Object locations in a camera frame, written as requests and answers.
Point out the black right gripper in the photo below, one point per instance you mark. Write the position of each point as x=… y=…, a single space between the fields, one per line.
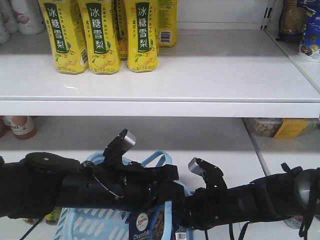
x=202 y=211

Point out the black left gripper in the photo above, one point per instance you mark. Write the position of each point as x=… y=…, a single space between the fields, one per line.
x=135 y=188

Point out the blue chocolate cookie box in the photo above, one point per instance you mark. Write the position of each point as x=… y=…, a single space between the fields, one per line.
x=146 y=225

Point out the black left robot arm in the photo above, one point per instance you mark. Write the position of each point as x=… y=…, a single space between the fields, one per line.
x=42 y=181

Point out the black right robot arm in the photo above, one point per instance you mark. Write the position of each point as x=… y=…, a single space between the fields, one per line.
x=276 y=197

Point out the clear box yellow label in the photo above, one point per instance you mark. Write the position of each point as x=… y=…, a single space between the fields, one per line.
x=281 y=127

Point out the peach drink bottle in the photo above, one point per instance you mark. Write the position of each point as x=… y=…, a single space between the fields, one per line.
x=22 y=127

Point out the white store shelving unit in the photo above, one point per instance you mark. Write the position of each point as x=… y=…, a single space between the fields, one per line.
x=227 y=65

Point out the yellow pear drink bottle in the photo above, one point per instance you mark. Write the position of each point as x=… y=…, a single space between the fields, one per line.
x=66 y=35

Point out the blue white cookie cup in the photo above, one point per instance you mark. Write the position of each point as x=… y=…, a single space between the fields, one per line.
x=309 y=47

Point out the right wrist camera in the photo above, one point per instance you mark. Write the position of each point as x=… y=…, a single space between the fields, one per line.
x=211 y=174

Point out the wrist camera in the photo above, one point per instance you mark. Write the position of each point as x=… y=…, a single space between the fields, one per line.
x=211 y=174
x=115 y=150

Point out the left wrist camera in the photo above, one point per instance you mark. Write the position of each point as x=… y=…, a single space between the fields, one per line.
x=115 y=150

